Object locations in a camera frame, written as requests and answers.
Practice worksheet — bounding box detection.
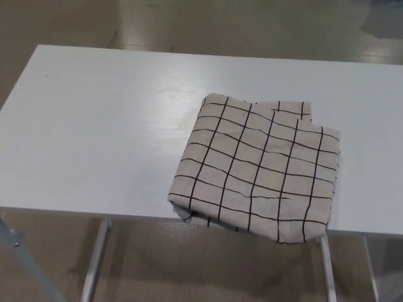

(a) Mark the white table leg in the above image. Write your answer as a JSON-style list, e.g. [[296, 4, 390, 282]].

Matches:
[[319, 233, 338, 302], [361, 236, 380, 302], [83, 219, 112, 302]]

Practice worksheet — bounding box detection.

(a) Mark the white checkered towel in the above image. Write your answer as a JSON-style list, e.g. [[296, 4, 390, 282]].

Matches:
[[166, 92, 342, 245]]

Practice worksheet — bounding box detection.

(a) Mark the grey metal stand frame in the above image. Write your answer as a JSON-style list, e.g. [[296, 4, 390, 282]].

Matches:
[[0, 216, 63, 302]]

